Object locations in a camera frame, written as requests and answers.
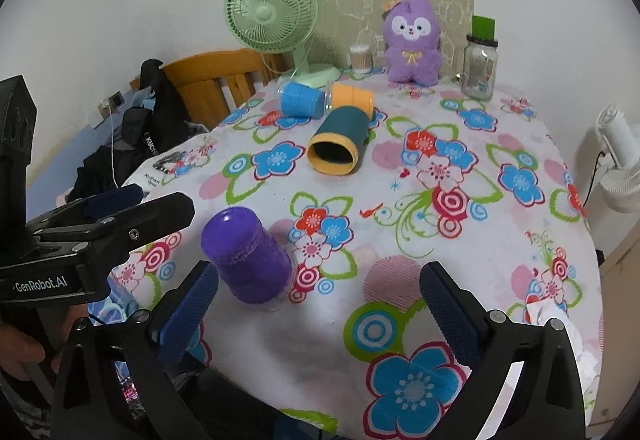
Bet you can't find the cotton swab container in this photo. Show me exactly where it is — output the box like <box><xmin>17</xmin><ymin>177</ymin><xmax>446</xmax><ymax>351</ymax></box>
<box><xmin>349</xmin><ymin>44</ymin><xmax>374</xmax><ymax>74</ymax></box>

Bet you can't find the white cable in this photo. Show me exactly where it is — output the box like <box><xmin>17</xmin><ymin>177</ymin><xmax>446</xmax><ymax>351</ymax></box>
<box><xmin>101</xmin><ymin>104</ymin><xmax>122</xmax><ymax>191</ymax></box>

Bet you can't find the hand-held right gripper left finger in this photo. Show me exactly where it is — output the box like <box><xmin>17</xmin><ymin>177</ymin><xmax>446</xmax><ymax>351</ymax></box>
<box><xmin>50</xmin><ymin>261</ymin><xmax>221</xmax><ymax>440</ymax></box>

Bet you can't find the person's left hand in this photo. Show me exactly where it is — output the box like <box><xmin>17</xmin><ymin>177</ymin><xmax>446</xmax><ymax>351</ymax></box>
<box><xmin>0</xmin><ymin>322</ymin><xmax>64</xmax><ymax>382</ymax></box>

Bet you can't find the black bag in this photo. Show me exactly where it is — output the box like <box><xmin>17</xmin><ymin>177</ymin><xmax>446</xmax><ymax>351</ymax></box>
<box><xmin>122</xmin><ymin>60</ymin><xmax>202</xmax><ymax>167</ymax></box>

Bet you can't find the beige cabinet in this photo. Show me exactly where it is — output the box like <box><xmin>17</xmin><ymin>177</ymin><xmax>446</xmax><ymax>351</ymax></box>
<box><xmin>595</xmin><ymin>220</ymin><xmax>640</xmax><ymax>423</ymax></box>

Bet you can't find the blue cup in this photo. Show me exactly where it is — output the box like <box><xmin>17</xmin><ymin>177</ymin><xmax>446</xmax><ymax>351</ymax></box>
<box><xmin>276</xmin><ymin>80</ymin><xmax>332</xmax><ymax>119</ymax></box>

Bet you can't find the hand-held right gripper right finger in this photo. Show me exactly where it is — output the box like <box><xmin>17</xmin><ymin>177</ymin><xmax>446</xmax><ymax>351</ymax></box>
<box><xmin>419</xmin><ymin>261</ymin><xmax>588</xmax><ymax>440</ymax></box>

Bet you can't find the purple plush toy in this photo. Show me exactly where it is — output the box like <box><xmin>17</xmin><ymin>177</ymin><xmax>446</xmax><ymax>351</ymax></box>
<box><xmin>382</xmin><ymin>0</ymin><xmax>444</xmax><ymax>85</ymax></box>

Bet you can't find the wooden chair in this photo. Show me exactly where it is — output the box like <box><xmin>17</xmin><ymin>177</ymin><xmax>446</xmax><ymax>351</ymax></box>
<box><xmin>129</xmin><ymin>48</ymin><xmax>297</xmax><ymax>131</ymax></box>

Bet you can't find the teal cup with yellow rim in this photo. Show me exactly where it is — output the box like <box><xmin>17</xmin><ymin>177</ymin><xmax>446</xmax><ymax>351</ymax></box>
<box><xmin>306</xmin><ymin>106</ymin><xmax>372</xmax><ymax>179</ymax></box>

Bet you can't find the green desk fan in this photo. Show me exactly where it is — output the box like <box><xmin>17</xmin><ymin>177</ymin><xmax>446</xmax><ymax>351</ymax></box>
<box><xmin>223</xmin><ymin>0</ymin><xmax>342</xmax><ymax>91</ymax></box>

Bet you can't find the purple cup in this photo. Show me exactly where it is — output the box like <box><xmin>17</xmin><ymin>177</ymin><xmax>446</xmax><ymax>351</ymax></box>
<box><xmin>200</xmin><ymin>207</ymin><xmax>297</xmax><ymax>307</ymax></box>

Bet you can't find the dark cloth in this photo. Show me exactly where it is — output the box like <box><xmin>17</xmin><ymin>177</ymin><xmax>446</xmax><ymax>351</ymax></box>
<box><xmin>65</xmin><ymin>145</ymin><xmax>147</xmax><ymax>203</ymax></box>

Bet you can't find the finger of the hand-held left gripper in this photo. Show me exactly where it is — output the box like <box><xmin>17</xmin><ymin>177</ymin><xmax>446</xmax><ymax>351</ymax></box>
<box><xmin>30</xmin><ymin>184</ymin><xmax>145</xmax><ymax>227</ymax></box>
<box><xmin>27</xmin><ymin>192</ymin><xmax>196</xmax><ymax>271</ymax></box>

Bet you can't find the glass bottle with green lid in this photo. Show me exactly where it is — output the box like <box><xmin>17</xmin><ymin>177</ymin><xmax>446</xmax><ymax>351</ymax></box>
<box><xmin>457</xmin><ymin>14</ymin><xmax>501</xmax><ymax>101</ymax></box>

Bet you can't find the white clip fan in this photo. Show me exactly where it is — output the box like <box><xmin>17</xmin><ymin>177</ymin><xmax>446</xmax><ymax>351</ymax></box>
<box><xmin>570</xmin><ymin>102</ymin><xmax>640</xmax><ymax>217</ymax></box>

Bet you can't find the white crumpled tissue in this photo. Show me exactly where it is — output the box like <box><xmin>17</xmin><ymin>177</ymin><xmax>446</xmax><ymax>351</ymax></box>
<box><xmin>525</xmin><ymin>302</ymin><xmax>599</xmax><ymax>382</ymax></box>

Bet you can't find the black cable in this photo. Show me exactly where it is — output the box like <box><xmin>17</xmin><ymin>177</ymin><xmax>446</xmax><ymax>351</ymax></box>
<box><xmin>584</xmin><ymin>140</ymin><xmax>609</xmax><ymax>223</ymax></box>

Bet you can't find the orange cup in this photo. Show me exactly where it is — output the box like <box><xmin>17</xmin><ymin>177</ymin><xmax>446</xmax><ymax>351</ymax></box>
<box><xmin>327</xmin><ymin>82</ymin><xmax>375</xmax><ymax>117</ymax></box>

